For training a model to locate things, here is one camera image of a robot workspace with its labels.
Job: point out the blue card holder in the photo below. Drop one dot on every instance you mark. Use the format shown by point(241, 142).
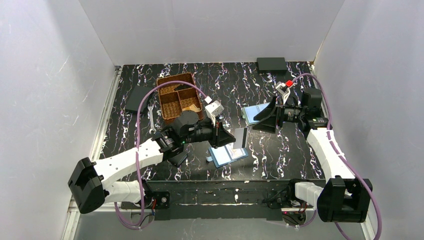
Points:
point(225, 155)

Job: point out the black box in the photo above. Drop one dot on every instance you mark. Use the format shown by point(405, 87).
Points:
point(271, 65)
point(135, 98)

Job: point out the white credit card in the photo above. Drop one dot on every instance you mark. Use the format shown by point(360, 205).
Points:
point(241, 137)

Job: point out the black box back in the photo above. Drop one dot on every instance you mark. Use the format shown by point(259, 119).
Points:
point(271, 65)

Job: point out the tan item in basket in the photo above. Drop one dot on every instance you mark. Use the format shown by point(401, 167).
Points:
point(193, 108)

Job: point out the silver wrench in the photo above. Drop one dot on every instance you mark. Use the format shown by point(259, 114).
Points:
point(152, 129)

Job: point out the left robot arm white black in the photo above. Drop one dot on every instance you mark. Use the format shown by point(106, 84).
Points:
point(94, 183)

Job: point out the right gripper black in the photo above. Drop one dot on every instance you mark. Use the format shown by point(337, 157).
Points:
point(279, 113)

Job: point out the teal open card holder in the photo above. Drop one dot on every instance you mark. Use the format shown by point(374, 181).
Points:
point(249, 112)

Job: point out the black card in basket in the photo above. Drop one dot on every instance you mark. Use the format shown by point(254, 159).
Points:
point(181, 87)

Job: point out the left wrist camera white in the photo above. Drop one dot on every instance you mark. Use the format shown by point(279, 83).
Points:
point(213, 109)

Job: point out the black box left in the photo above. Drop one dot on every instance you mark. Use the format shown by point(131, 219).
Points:
point(135, 98)

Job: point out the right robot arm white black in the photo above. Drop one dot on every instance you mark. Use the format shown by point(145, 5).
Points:
point(345, 197)

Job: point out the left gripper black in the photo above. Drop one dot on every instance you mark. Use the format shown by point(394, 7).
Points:
point(215, 135)

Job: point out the brown wicker divided basket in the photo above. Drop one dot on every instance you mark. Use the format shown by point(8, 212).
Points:
point(172, 103)

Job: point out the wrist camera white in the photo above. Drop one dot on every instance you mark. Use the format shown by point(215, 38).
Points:
point(213, 109)
point(284, 88)

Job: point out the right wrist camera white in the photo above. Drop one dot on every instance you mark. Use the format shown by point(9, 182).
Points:
point(284, 88)

